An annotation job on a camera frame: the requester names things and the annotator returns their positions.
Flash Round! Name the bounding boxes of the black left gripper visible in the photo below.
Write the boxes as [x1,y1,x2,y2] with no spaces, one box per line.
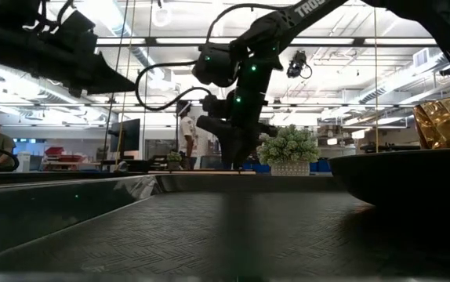
[16,38,137,99]

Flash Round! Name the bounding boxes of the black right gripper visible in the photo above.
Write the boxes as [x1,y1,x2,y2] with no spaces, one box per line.
[195,64,279,171]

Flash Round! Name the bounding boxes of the dark round plate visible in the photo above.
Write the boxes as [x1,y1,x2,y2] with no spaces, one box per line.
[328,147,450,224]

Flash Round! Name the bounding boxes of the amber faceted plastic cup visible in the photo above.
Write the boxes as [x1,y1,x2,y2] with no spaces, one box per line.
[412,95,450,150]

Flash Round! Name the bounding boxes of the flat red storage tray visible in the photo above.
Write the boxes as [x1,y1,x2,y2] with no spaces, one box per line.
[57,154,87,164]

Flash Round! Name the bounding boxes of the dark slanted pole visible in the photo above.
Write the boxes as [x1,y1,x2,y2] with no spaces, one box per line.
[102,0,130,161]

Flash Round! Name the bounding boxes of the yellow slanted pole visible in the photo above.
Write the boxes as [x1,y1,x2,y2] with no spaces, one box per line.
[114,0,137,164]

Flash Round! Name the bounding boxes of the green plant in white pot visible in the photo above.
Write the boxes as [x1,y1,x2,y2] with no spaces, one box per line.
[256,124,321,177]

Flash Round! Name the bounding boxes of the thin dark vertical pole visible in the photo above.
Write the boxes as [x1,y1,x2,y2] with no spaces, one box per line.
[141,0,155,158]

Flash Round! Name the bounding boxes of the black computer monitor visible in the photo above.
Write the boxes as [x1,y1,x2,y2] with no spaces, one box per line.
[107,117,142,161]

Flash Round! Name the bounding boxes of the standing person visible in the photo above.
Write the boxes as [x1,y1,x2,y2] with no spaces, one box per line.
[175,99,200,171]

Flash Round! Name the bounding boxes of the small potted green plant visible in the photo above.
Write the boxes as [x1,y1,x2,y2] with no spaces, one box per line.
[165,150,183,171]

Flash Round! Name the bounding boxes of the white container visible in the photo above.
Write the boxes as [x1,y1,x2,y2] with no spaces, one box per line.
[16,151,32,174]

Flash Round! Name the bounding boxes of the white ceiling vent unit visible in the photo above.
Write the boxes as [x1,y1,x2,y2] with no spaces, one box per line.
[412,47,431,70]

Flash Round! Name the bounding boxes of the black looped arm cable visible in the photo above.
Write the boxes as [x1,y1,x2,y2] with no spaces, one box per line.
[135,60,215,112]

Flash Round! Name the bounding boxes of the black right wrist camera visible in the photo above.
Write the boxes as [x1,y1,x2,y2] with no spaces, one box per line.
[200,92,230,119]

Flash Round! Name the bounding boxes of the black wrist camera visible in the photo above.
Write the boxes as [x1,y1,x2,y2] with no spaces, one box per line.
[53,9,98,50]
[200,92,230,119]

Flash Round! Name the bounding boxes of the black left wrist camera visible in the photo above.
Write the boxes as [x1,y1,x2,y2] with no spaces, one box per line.
[53,9,98,50]

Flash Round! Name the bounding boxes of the white hanging ring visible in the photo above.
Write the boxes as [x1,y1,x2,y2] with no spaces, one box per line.
[151,2,172,28]

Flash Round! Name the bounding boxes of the black hanging overhead camera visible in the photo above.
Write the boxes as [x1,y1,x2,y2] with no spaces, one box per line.
[285,49,314,81]

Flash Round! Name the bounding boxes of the black arched arm cable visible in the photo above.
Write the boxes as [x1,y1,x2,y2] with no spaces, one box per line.
[205,2,289,45]

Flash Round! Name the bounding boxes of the black overhead frame bar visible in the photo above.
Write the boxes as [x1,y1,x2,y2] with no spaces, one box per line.
[95,36,440,49]

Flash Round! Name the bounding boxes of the silver ceiling duct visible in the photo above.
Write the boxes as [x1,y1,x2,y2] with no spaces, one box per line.
[356,54,444,106]

